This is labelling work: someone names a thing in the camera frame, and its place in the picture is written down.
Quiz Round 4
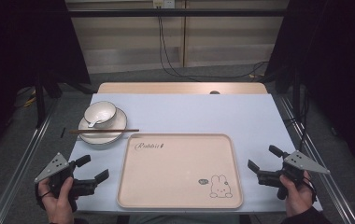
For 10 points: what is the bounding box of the person's right hand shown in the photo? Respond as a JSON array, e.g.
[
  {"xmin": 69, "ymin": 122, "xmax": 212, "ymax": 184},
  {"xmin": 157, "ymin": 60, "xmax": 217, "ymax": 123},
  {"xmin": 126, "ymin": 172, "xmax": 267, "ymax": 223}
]
[{"xmin": 279, "ymin": 171, "xmax": 318, "ymax": 218}]

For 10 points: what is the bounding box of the white wall socket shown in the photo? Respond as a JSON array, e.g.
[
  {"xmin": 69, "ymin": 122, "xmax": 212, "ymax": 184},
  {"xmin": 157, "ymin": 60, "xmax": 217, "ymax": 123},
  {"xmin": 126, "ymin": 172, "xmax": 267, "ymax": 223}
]
[{"xmin": 152, "ymin": 0, "xmax": 177, "ymax": 9}]

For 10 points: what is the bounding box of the light wooden table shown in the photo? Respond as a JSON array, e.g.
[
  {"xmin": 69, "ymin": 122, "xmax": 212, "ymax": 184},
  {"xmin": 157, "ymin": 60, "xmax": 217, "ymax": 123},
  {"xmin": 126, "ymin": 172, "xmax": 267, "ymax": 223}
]
[{"xmin": 97, "ymin": 81, "xmax": 269, "ymax": 95}]

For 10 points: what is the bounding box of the pale blue table cover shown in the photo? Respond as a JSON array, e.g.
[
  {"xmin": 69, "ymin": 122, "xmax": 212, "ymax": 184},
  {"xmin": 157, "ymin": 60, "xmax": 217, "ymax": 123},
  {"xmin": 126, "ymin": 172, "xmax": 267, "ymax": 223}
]
[{"xmin": 67, "ymin": 92, "xmax": 323, "ymax": 215}]

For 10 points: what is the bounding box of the person's left hand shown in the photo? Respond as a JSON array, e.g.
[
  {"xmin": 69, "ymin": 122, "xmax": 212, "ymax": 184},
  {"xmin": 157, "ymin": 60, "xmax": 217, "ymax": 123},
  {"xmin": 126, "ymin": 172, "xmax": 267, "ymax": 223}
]
[{"xmin": 36, "ymin": 176, "xmax": 80, "ymax": 224}]

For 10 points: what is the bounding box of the black wrist strap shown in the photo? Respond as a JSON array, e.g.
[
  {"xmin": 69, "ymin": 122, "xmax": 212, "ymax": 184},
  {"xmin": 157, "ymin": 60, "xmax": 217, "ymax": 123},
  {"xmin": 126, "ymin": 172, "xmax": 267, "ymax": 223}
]
[
  {"xmin": 35, "ymin": 182, "xmax": 52, "ymax": 211},
  {"xmin": 301, "ymin": 178, "xmax": 319, "ymax": 204}
]

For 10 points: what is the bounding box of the black metal stand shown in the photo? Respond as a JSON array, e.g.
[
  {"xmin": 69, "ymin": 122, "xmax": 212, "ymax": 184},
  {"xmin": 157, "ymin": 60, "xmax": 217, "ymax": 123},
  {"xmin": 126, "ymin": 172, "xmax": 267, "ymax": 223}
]
[
  {"xmin": 291, "ymin": 12, "xmax": 302, "ymax": 120},
  {"xmin": 34, "ymin": 71, "xmax": 47, "ymax": 128}
]

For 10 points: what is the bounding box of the black power cable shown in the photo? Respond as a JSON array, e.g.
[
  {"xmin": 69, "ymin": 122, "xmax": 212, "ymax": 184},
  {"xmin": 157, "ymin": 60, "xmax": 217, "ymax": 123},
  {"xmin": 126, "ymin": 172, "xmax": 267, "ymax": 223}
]
[{"xmin": 156, "ymin": 6, "xmax": 270, "ymax": 80}]

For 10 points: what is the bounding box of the black horizontal bar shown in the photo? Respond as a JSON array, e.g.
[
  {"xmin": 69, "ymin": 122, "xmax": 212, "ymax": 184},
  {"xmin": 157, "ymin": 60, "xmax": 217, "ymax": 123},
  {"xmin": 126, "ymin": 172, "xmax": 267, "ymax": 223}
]
[{"xmin": 67, "ymin": 8, "xmax": 290, "ymax": 19}]

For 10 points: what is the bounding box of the white ceramic spoon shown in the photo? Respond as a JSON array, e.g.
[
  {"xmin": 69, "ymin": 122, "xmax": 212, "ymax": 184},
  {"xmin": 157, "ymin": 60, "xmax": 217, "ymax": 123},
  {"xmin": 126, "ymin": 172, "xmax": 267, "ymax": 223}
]
[{"xmin": 87, "ymin": 117, "xmax": 107, "ymax": 129}]

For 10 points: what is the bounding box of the yellow cable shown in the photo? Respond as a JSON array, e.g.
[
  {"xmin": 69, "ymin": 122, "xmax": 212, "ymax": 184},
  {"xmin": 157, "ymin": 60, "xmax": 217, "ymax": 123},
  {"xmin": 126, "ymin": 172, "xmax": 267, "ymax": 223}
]
[{"xmin": 22, "ymin": 88, "xmax": 38, "ymax": 108}]

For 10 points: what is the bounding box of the black curtain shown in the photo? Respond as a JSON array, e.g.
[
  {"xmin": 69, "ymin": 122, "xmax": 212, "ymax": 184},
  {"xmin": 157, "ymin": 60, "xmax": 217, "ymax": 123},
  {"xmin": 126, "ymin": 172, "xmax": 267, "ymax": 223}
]
[
  {"xmin": 0, "ymin": 0, "xmax": 92, "ymax": 162},
  {"xmin": 263, "ymin": 0, "xmax": 355, "ymax": 175}
]

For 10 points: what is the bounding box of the pink tray with rabbit print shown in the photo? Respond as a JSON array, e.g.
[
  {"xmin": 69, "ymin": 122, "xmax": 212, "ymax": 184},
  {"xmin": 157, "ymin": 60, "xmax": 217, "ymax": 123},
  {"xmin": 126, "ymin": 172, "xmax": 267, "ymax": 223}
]
[{"xmin": 116, "ymin": 133, "xmax": 244, "ymax": 210}]

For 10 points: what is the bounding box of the white plate with dark rim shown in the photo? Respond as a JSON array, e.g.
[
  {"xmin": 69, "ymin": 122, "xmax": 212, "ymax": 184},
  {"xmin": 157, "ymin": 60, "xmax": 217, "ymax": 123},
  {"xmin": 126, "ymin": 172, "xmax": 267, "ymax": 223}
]
[{"xmin": 78, "ymin": 107, "xmax": 128, "ymax": 146}]

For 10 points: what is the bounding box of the aluminium frame rail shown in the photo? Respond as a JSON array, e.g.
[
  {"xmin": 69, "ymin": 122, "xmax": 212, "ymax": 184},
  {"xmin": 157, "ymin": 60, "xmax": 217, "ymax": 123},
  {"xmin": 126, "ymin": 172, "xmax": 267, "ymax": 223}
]
[
  {"xmin": 278, "ymin": 94, "xmax": 355, "ymax": 224},
  {"xmin": 0, "ymin": 98, "xmax": 60, "ymax": 224}
]

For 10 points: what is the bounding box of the white bowl with dark rim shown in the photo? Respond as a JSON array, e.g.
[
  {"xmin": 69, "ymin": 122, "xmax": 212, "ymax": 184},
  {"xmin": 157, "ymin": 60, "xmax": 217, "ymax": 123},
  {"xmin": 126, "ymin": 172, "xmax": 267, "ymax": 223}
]
[{"xmin": 83, "ymin": 100, "xmax": 118, "ymax": 129}]

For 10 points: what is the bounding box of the brown wooden chopstick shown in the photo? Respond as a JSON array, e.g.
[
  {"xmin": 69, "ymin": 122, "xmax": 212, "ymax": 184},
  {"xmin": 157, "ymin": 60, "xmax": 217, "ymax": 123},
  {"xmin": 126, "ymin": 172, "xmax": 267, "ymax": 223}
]
[
  {"xmin": 68, "ymin": 129, "xmax": 140, "ymax": 135},
  {"xmin": 68, "ymin": 128, "xmax": 140, "ymax": 133}
]

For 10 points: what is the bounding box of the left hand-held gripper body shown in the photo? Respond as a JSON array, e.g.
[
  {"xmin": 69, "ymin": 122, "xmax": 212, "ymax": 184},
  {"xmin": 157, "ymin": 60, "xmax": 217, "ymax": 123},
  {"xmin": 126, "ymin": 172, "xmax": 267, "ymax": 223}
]
[{"xmin": 35, "ymin": 152, "xmax": 99, "ymax": 213}]

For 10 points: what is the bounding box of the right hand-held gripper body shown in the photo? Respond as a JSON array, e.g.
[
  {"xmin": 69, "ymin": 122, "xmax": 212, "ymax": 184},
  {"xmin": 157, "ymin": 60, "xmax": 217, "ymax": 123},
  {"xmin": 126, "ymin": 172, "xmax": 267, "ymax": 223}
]
[{"xmin": 256, "ymin": 150, "xmax": 331, "ymax": 201}]

